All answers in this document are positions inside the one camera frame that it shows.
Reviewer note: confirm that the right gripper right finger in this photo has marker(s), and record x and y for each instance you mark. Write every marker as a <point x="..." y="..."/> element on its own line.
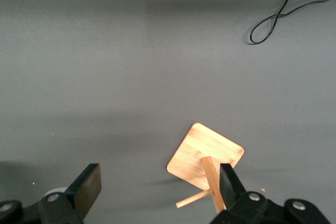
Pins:
<point x="231" y="187"/>

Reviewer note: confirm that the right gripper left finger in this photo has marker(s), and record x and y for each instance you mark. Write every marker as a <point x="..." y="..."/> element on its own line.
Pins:
<point x="86" y="184"/>

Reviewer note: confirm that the wooden mug tree stand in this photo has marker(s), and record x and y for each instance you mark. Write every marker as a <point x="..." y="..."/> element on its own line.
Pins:
<point x="202" y="150"/>

